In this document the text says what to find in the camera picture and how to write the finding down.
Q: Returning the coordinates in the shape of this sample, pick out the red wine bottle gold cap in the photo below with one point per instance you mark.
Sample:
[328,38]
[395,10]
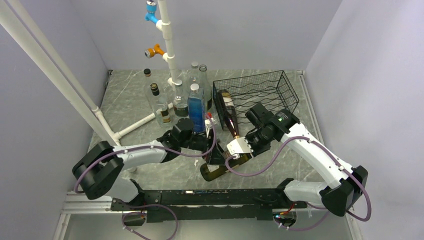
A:
[229,113]

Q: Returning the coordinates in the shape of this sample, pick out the clear frosted wine bottle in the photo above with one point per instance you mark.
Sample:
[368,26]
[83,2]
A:
[207,88]

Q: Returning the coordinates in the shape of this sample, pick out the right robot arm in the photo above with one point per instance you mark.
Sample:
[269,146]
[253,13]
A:
[342,183]

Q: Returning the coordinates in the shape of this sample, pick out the green wine bottle silver cap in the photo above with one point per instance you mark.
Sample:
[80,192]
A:
[212,172]

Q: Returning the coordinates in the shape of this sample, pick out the black wire wine rack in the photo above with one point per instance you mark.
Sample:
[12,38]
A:
[272,89]

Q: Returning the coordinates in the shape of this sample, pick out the clear bottle dark label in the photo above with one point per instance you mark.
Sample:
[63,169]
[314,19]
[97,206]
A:
[180,100]

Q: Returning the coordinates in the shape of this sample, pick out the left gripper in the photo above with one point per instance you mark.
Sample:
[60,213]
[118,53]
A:
[216,157]

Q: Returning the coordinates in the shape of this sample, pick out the white pvc pipe frame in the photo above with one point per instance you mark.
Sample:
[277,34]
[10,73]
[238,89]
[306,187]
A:
[15,19]

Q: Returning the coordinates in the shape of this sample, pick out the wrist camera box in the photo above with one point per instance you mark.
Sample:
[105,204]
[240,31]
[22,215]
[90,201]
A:
[239,146]
[209,122]

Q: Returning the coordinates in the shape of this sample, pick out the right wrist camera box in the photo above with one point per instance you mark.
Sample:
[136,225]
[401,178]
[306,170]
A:
[239,146]

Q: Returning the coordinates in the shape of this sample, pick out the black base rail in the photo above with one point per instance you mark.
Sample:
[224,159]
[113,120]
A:
[209,204]

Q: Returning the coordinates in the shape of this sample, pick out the blue label clear bottle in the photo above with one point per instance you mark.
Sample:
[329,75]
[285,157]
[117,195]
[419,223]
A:
[196,108]

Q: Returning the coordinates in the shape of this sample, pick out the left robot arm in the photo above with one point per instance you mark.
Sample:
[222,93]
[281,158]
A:
[98,172]

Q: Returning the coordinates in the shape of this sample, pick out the orange pipe nozzle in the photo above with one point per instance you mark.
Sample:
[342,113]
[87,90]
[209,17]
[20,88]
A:
[155,50]

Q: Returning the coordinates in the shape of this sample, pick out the blue pipe nozzle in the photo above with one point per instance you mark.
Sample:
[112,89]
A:
[151,8]

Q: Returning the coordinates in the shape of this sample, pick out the clear bottle white label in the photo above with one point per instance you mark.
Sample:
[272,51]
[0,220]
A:
[151,89]

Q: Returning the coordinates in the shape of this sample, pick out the round clear glass bottle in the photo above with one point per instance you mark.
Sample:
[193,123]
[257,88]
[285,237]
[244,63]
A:
[193,75]

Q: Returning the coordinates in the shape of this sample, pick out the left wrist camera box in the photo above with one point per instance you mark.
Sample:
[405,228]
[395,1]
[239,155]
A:
[209,122]

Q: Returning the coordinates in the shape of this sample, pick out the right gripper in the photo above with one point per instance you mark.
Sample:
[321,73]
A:
[256,150]

